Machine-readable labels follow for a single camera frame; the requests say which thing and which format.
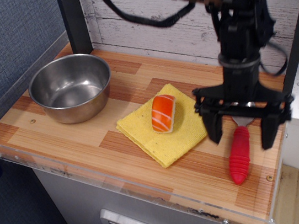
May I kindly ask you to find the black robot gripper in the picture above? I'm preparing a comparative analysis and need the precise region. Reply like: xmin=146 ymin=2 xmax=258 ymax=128
xmin=193 ymin=52 xmax=293 ymax=150

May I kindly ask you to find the metal spoon with red handle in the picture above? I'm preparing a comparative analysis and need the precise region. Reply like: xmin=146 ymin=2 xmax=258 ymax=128
xmin=222 ymin=112 xmax=267 ymax=187

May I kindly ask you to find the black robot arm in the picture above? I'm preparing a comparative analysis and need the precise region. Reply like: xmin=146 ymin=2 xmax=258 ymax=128
xmin=187 ymin=0 xmax=293 ymax=150

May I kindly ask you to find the yellow folded cloth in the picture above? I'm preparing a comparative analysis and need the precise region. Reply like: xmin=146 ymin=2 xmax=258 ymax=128
xmin=116 ymin=84 xmax=207 ymax=168

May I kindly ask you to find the salmon nigiri sushi toy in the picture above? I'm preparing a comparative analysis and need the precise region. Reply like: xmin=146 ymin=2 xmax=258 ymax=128
xmin=151 ymin=94 xmax=176 ymax=134

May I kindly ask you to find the grey cabinet with button panel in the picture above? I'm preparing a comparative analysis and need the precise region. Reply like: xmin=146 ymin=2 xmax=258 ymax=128
xmin=31 ymin=139 xmax=255 ymax=224

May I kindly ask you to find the stainless steel bowl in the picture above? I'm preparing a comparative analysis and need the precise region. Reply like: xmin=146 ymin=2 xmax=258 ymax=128
xmin=28 ymin=54 xmax=111 ymax=124

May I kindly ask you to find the clear acrylic table guard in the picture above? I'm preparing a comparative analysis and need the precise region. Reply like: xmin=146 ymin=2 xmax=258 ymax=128
xmin=0 ymin=20 xmax=284 ymax=224

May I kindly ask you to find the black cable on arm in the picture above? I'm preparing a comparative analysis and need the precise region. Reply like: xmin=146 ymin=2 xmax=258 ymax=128
xmin=94 ymin=0 xmax=291 ymax=100

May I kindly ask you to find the black vertical post left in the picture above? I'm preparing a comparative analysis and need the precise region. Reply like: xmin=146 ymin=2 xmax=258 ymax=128
xmin=57 ymin=0 xmax=93 ymax=54

